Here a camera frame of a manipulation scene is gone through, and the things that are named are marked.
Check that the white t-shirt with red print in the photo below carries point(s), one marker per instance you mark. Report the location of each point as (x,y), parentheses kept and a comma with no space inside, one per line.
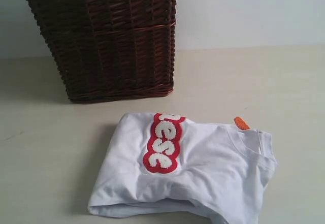
(159,163)

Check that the dark brown wicker basket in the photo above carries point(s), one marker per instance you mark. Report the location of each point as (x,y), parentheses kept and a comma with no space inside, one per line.
(109,50)

